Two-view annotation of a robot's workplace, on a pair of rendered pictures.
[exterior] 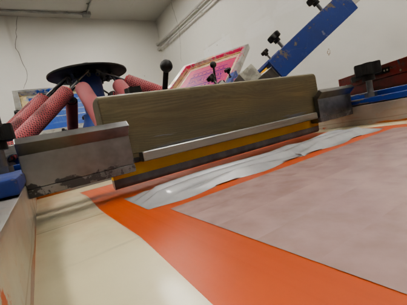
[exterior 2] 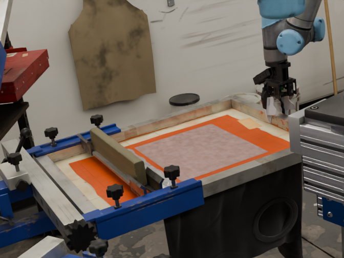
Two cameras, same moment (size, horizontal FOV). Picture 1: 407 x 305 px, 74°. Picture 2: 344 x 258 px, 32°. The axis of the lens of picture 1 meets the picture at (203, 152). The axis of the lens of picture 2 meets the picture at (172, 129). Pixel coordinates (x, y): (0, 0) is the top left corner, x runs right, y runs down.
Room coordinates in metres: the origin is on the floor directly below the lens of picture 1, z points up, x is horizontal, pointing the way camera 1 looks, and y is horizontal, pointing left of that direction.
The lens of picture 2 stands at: (0.03, 1.56, 1.69)
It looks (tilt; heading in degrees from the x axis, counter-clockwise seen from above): 20 degrees down; 276
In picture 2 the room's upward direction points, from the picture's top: 8 degrees counter-clockwise
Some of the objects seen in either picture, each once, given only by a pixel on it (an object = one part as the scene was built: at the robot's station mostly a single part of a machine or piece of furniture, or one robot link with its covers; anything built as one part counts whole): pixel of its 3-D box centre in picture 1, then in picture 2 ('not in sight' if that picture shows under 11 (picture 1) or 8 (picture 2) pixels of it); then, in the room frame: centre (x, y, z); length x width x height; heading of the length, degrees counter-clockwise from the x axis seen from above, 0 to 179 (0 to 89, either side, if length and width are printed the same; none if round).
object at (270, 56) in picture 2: not in sight; (276, 54); (-0.13, -0.33, 1.20); 0.08 x 0.08 x 0.05
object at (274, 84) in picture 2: not in sight; (278, 78); (-0.13, -0.33, 1.12); 0.09 x 0.08 x 0.12; 121
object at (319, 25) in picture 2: not in sight; (303, 30); (-0.21, -0.28, 1.28); 0.11 x 0.11 x 0.08; 67
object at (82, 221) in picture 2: not in sight; (78, 233); (0.41, 0.38, 1.02); 0.07 x 0.06 x 0.07; 31
